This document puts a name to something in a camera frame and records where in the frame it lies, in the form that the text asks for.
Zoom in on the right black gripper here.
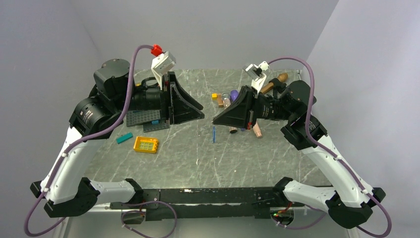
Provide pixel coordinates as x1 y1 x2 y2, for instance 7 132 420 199
213 85 295 129

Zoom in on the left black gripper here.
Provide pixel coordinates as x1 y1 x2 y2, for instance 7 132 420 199
114 71 205 124

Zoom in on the orange lego window piece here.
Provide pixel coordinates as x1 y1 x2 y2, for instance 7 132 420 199
133 136 159 154

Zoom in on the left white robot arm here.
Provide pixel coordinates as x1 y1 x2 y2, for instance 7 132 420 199
30 59 205 218

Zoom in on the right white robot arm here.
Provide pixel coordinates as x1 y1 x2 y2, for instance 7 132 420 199
212 81 385 229

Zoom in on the glitter microphone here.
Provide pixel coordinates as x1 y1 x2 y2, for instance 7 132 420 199
221 93 238 134

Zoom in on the brown small block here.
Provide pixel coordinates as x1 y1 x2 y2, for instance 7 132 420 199
216 94 224 108

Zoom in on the pink microphone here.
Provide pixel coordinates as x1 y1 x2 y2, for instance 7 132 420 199
253 123 263 138

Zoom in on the purple microphone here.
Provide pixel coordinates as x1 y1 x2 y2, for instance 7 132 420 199
230 90 239 102

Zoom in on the dark grey lego baseplate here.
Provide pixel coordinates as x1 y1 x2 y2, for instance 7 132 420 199
125 110 170 133

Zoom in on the black microphone stand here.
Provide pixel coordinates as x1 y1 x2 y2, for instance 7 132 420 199
270 78 287 98

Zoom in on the gold microphone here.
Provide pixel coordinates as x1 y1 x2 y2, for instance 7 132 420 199
260 73 289 94

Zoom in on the teal lego brick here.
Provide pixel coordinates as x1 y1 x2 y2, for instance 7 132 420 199
116 132 133 144

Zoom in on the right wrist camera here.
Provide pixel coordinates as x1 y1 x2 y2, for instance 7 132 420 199
243 61 270 93

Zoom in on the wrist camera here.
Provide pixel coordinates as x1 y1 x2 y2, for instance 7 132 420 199
243 61 270 93
151 44 176 91

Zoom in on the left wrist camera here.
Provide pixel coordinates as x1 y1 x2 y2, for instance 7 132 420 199
151 44 176 91

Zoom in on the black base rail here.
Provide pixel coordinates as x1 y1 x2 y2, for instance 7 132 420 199
110 187 291 221

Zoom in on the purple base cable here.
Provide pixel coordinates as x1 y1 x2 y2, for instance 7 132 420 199
120 198 178 238

